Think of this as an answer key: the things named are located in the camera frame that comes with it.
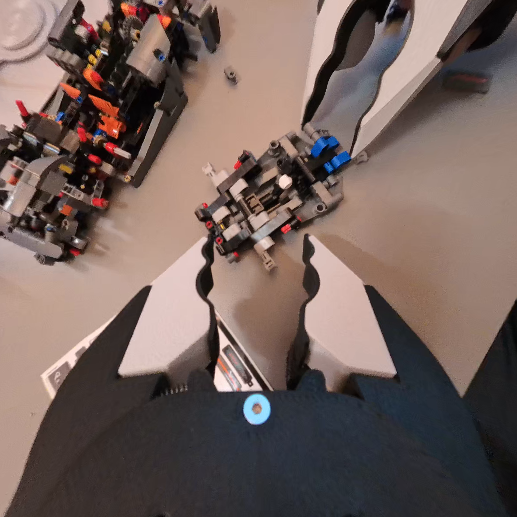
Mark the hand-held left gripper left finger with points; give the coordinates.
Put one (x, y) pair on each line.
(169, 323)

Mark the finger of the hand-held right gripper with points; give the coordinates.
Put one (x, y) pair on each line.
(420, 60)
(323, 40)

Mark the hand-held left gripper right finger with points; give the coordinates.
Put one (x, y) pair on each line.
(347, 323)

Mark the small light grey lego connector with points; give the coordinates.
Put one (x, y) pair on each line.
(360, 157)

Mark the small lego gearbox assembly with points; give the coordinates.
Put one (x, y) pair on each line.
(262, 194)

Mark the small dark grey lego connector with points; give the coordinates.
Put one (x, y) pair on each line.
(231, 75)

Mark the lego sticker sheet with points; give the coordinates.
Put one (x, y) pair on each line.
(60, 371)

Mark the large lego car chassis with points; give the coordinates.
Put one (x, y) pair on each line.
(101, 101)

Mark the dark grey orange-striped tile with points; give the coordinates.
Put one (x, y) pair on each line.
(464, 83)

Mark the person's green shirt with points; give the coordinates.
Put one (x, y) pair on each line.
(496, 404)

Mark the white book stand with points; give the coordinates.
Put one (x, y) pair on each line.
(24, 32)

